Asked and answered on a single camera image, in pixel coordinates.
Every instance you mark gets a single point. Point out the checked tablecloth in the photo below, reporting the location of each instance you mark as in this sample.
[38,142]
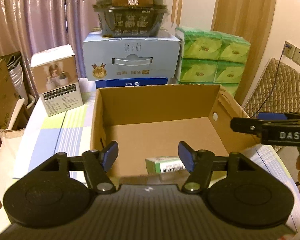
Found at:
[70,132]

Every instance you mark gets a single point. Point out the quilted brown chair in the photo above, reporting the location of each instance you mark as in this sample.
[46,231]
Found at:
[277,91]

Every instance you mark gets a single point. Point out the white humidifier product box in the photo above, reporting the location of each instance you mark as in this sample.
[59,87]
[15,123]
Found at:
[55,77]

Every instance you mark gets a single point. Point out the light blue milk carton box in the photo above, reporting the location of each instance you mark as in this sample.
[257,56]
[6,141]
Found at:
[130,57]

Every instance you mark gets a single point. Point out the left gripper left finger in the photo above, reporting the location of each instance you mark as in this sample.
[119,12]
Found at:
[97,164]

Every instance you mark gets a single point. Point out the dark blue flat box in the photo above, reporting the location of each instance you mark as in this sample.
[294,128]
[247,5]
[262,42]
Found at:
[131,82]

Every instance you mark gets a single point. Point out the green tissue pack bundle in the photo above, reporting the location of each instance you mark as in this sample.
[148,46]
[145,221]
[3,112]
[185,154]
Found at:
[211,58]

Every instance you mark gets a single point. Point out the pink curtain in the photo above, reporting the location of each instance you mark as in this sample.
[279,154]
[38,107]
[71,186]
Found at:
[31,26]

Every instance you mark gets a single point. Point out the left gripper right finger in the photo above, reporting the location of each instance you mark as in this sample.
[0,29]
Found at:
[199,164]

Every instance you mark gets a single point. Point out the green white medicine box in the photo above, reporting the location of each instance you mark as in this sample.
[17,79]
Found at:
[160,165]

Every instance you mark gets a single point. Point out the wall power socket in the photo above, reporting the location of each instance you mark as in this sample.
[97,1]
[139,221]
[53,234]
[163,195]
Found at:
[292,52]

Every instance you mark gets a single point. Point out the black instant meal bowl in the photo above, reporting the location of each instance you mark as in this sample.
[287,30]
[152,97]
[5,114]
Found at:
[130,18]

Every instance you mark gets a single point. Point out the large cardboard sorting box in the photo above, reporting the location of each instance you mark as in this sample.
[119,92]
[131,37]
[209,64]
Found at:
[151,121]

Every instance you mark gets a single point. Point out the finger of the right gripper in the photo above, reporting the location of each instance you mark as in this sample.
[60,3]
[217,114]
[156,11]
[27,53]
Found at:
[246,125]
[278,116]

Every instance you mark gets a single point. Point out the brown cardboard carton left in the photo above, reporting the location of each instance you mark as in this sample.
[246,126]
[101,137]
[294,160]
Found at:
[8,96]

